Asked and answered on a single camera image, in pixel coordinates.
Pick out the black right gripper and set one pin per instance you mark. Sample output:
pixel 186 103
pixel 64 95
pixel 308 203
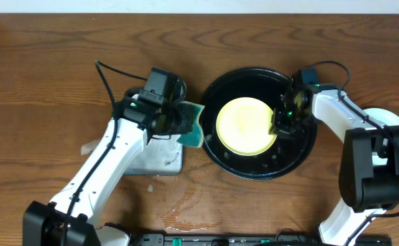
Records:
pixel 277 126

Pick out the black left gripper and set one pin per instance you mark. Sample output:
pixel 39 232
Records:
pixel 184 118

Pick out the green yellow sponge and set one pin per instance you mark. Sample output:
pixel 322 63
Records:
pixel 195 137

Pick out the yellow plate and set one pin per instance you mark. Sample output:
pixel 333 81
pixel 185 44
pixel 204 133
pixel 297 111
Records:
pixel 243 126

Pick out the mint plate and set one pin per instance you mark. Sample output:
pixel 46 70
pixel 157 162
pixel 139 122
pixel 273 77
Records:
pixel 383 115

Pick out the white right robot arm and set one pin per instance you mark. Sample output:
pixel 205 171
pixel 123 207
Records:
pixel 369 170

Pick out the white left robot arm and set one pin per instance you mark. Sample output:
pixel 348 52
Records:
pixel 72 216

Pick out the black rectangular soap tray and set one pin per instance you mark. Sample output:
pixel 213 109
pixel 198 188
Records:
pixel 159 157

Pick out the round black tray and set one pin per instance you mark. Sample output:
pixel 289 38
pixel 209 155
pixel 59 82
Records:
pixel 285 155

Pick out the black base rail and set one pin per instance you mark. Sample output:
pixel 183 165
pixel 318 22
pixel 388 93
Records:
pixel 155 239

